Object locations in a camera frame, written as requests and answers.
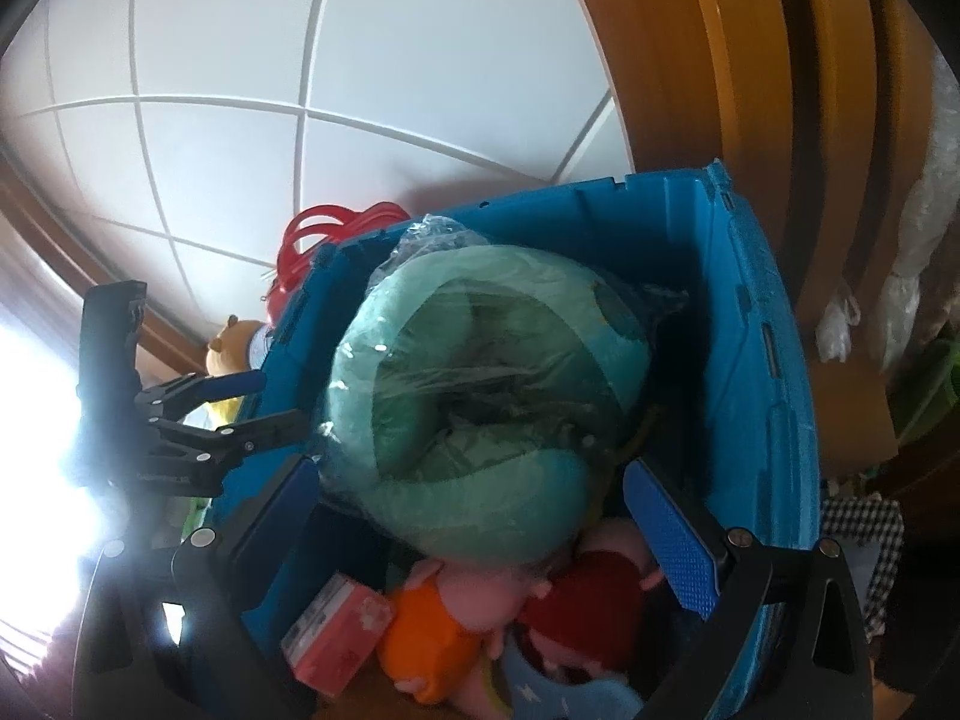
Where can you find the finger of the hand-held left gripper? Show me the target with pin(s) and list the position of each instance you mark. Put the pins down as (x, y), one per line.
(266, 427)
(221, 385)

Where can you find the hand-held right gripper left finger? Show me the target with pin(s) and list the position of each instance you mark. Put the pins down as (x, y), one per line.
(281, 517)

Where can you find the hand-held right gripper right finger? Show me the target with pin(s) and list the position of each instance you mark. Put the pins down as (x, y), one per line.
(671, 540)

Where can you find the blue plastic container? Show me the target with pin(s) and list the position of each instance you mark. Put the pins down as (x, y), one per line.
(750, 390)

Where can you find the green plush toy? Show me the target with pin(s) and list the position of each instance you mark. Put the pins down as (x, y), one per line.
(480, 405)

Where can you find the brown bear plush toy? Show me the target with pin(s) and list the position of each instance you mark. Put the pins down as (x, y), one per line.
(229, 345)

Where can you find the pig plush in red dress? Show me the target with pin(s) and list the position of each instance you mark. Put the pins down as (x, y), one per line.
(592, 600)

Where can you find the pink packet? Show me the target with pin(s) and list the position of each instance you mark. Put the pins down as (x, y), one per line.
(337, 634)

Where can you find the light blue plush toy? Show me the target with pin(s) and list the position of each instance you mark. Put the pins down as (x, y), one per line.
(570, 694)

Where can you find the pig plush in orange dress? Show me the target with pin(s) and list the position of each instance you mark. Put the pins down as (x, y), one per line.
(424, 637)

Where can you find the checkered cloth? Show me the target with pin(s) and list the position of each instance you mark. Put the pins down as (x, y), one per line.
(862, 540)

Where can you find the white plastic bag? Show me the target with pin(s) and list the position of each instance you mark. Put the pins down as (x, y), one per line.
(836, 330)

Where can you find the plastic wrapped roll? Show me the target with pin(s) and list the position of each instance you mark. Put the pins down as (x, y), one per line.
(915, 240)

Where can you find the wooden door frame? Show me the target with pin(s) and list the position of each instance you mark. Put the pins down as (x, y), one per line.
(750, 90)
(45, 225)

